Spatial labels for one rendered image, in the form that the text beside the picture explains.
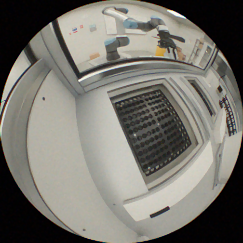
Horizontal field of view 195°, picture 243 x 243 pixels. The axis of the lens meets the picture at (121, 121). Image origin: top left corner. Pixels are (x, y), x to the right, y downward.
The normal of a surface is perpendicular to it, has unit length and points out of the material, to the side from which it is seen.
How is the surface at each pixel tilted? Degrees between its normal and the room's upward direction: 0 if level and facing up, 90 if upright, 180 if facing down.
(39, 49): 90
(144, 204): 0
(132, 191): 0
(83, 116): 0
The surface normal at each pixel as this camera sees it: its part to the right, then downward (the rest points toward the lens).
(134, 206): -0.05, -0.34
